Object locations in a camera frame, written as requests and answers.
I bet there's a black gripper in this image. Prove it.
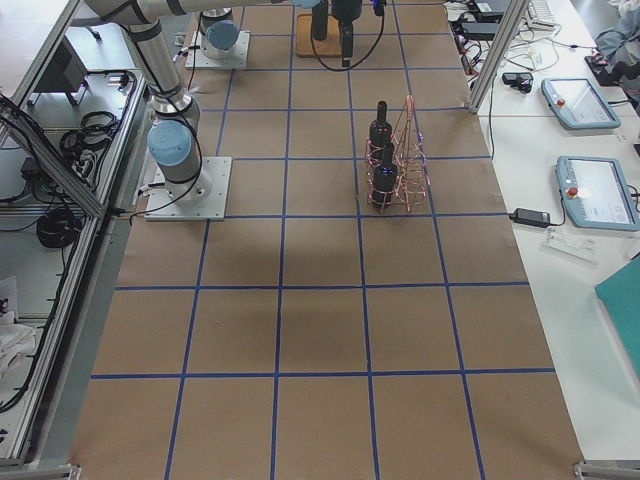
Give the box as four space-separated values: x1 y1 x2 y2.
332 0 362 68

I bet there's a dark wine bottle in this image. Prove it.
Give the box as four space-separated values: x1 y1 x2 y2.
311 0 329 41
369 100 392 151
371 143 398 211

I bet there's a wooden tray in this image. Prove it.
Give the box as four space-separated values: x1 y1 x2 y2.
295 14 341 58

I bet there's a far teach pendant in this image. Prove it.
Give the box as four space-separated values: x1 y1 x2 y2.
541 78 621 130

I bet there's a teach pendant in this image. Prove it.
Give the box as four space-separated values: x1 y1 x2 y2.
541 78 621 130
555 156 639 232

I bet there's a black power adapter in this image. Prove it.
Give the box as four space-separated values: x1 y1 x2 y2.
509 208 551 228

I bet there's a near teach pendant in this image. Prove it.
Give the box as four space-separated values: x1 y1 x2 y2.
555 156 639 232

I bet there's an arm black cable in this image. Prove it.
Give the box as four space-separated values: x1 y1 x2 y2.
308 0 389 72

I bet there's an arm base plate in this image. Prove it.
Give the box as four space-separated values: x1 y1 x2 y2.
185 31 250 70
144 157 232 221

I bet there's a copper wire bottle basket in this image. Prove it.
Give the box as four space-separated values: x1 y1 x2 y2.
365 94 430 213

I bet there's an aluminium frame post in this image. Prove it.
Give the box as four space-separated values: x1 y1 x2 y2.
468 0 528 114

